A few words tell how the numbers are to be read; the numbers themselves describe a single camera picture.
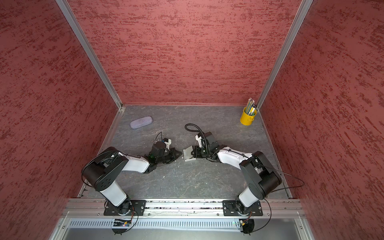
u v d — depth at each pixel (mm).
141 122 1053
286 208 758
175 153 828
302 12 727
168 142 881
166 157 800
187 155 897
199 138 847
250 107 1033
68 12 725
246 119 1047
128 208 719
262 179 450
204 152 775
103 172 469
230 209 739
